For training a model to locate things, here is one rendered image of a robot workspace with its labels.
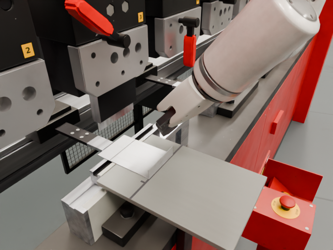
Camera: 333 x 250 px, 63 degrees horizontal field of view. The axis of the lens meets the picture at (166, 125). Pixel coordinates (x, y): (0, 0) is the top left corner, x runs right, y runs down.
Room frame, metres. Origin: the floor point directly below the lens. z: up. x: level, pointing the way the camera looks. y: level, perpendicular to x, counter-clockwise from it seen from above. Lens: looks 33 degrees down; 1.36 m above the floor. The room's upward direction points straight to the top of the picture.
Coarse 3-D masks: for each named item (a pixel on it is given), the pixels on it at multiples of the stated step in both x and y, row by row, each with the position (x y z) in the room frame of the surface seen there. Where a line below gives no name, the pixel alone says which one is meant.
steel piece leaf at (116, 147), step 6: (120, 138) 0.50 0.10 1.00; (126, 138) 0.50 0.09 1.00; (132, 138) 0.50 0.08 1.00; (114, 144) 0.48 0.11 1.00; (120, 144) 0.48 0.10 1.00; (126, 144) 0.48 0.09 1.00; (108, 150) 0.45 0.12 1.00; (114, 150) 0.45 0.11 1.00; (120, 150) 0.45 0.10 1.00; (102, 156) 0.44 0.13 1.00; (108, 156) 0.44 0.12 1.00; (114, 156) 0.44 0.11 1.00
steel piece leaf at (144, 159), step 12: (132, 144) 0.48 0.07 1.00; (144, 144) 0.48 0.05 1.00; (120, 156) 0.44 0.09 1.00; (132, 156) 0.44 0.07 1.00; (144, 156) 0.44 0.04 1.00; (156, 156) 0.44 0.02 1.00; (168, 156) 0.43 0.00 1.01; (132, 168) 0.40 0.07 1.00; (144, 168) 0.40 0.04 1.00; (156, 168) 0.39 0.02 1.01
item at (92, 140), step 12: (60, 108) 0.58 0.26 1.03; (72, 108) 0.60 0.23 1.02; (60, 120) 0.55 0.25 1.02; (72, 120) 0.58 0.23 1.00; (36, 132) 0.50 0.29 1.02; (48, 132) 0.52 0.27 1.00; (60, 132) 0.52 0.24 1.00; (72, 132) 0.52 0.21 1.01; (84, 132) 0.52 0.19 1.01; (84, 144) 0.48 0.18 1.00; (96, 144) 0.47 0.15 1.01; (108, 144) 0.47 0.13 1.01
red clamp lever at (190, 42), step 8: (184, 16) 0.55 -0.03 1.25; (184, 24) 0.54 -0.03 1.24; (192, 24) 0.53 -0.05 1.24; (192, 32) 0.54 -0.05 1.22; (184, 40) 0.54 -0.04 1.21; (192, 40) 0.54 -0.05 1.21; (184, 48) 0.54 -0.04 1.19; (192, 48) 0.54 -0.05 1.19; (184, 56) 0.54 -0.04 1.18; (192, 56) 0.54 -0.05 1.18; (184, 64) 0.54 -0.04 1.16; (192, 64) 0.54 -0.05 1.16
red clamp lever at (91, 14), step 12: (72, 0) 0.32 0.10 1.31; (84, 0) 0.32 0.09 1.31; (72, 12) 0.31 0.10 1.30; (84, 12) 0.31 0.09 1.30; (96, 12) 0.33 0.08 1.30; (84, 24) 0.33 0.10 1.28; (96, 24) 0.33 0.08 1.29; (108, 24) 0.34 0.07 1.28; (108, 36) 0.36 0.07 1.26; (120, 36) 0.36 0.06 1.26
